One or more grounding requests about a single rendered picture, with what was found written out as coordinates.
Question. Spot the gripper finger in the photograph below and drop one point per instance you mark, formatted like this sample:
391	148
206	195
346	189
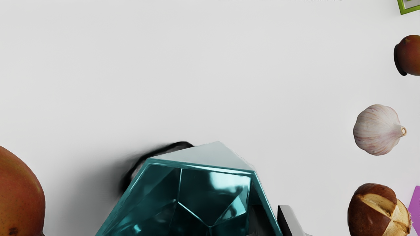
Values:
288	223

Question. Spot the brown pretzel bread roll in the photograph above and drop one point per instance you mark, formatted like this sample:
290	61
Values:
374	209

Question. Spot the purple flat block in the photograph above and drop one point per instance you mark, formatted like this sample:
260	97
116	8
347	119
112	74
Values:
415	206

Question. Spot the white garlic bulb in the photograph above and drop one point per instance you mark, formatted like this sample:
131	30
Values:
377	129

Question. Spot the small red-green mango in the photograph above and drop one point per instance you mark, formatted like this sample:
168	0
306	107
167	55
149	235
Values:
410	55

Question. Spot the large red-orange mango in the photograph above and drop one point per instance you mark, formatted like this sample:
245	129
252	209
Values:
18	196

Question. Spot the green square frame block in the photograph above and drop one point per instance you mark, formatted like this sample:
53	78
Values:
407	9

